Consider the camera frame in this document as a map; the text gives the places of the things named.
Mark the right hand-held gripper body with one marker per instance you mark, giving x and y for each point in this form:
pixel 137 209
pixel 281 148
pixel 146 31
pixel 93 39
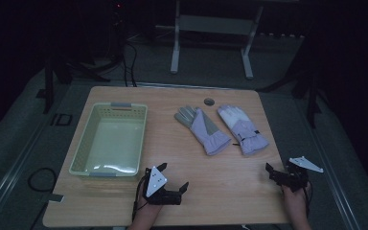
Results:
pixel 297 177

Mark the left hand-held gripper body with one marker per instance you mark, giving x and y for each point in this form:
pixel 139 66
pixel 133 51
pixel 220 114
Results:
pixel 156 182

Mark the lilac glove with white back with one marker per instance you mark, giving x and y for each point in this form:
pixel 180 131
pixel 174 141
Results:
pixel 242 127

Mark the lilac glove with grey palm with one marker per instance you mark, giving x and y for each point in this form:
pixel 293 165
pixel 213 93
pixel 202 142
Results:
pixel 204 131

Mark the person's right hand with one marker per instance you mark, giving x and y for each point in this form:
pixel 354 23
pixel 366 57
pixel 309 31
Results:
pixel 297 202

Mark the person's left hand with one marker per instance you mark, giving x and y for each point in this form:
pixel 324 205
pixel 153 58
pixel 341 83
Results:
pixel 147 212

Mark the pale green plastic basket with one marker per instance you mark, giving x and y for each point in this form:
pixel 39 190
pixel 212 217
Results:
pixel 115 143

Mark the black tripod stand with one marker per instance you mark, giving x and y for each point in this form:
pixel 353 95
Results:
pixel 311 102
pixel 49 83

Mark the grey round table grommet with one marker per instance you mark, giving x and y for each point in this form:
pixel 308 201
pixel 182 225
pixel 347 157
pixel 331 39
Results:
pixel 209 102

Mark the dark device with red light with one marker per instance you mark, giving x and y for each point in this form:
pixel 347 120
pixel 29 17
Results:
pixel 119 28

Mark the white metal stand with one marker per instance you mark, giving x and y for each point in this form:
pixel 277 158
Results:
pixel 215 25

